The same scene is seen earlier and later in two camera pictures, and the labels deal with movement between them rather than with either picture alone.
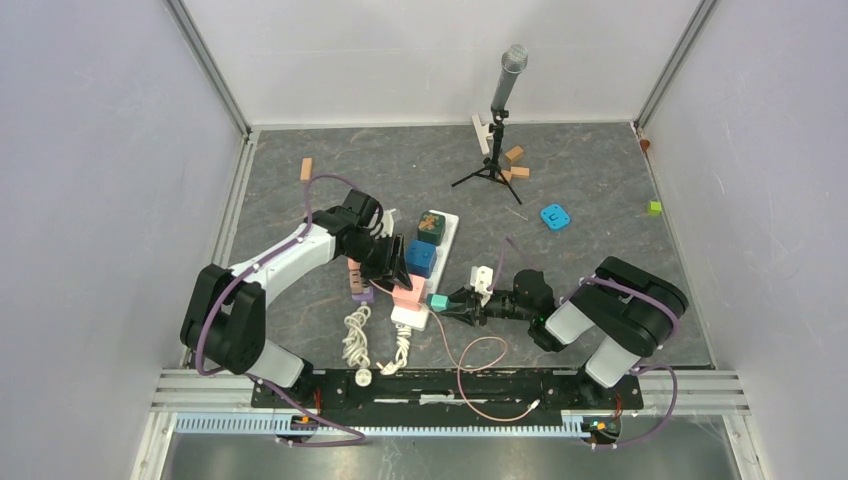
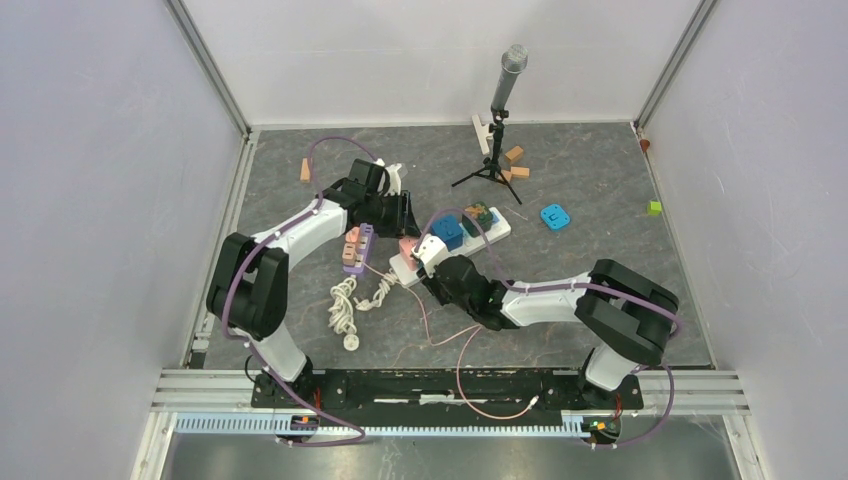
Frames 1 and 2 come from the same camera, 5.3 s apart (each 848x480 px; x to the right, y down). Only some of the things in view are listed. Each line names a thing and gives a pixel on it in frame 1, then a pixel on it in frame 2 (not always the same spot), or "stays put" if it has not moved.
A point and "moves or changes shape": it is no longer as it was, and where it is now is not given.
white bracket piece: [481, 132] stays put
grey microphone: [514, 60] stays put
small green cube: [654, 208] stays put
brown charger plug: [356, 282] moves or changes shape
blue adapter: [555, 216] stays put
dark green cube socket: [431, 227] -> [482, 214]
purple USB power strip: [368, 294] moves or changes shape
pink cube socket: [410, 299] -> [406, 245]
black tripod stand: [492, 164] stays put
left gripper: [391, 270] -> [405, 224]
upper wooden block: [514, 154] stays put
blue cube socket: [420, 257] -> [448, 228]
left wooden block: [306, 169] stays put
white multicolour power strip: [418, 320] -> [500, 228]
